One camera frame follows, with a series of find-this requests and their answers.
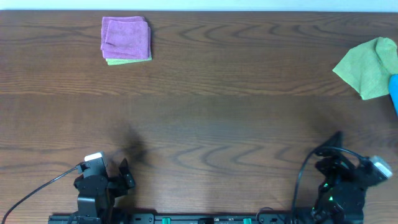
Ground green microfiber cloth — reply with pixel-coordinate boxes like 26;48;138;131
333;37;397;100

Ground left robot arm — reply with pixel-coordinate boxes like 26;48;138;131
74;157;135;223

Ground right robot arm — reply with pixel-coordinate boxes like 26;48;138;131
311;131;365;223

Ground blue cloth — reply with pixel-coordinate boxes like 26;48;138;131
388;74;398;114

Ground folded green cloth under purple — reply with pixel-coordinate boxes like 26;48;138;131
106;57;152;65

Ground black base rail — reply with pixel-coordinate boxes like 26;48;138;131
47;213;364;224

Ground right black cable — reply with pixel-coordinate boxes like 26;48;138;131
255;146;371;224

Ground black cable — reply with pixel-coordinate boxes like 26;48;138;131
255;146;371;224
1;166;82;224

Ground left black cable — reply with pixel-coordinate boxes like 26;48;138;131
1;166;82;224

